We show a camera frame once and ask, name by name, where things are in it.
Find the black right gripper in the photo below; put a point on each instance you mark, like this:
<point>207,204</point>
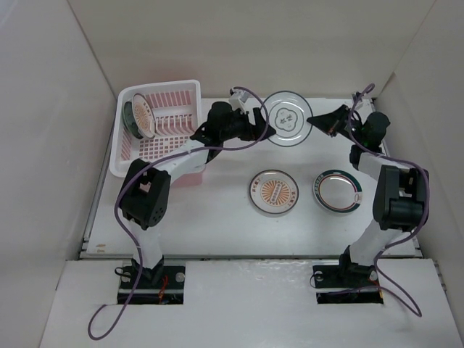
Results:
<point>329,122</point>

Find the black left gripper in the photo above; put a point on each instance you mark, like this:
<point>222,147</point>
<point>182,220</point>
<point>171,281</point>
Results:
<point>251,131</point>

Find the white plate grey rim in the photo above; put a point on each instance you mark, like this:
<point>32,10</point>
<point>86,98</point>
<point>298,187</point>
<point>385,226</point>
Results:
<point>288,113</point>

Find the orange sunburst plate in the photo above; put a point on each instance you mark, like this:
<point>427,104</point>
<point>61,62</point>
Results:
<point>143,116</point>
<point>273,192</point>

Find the blue floral plate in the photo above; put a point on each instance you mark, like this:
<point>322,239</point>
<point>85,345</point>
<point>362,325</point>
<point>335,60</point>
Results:
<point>129,120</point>

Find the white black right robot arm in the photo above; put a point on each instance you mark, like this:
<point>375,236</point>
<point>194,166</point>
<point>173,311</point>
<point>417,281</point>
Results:
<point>400,202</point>

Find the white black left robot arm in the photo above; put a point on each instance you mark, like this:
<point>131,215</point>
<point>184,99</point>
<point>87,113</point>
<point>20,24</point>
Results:
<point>144,195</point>

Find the white pink dish rack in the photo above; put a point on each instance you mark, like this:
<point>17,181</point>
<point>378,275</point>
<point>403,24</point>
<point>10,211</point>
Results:
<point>177,111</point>

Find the green red rimmed plate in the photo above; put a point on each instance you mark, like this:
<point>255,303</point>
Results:
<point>338,191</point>

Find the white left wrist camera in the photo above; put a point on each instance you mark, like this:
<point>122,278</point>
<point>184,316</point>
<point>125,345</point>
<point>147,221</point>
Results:
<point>238,98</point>

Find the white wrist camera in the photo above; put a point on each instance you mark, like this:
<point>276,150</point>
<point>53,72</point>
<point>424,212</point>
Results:
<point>238,98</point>
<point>357,99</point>

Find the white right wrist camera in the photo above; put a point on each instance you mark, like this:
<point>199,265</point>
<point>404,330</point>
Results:
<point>357,99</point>

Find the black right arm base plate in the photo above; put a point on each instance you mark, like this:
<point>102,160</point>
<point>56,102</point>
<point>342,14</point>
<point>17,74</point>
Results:
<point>338,286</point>

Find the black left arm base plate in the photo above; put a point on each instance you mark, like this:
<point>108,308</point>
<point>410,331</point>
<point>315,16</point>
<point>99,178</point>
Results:
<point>163,286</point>

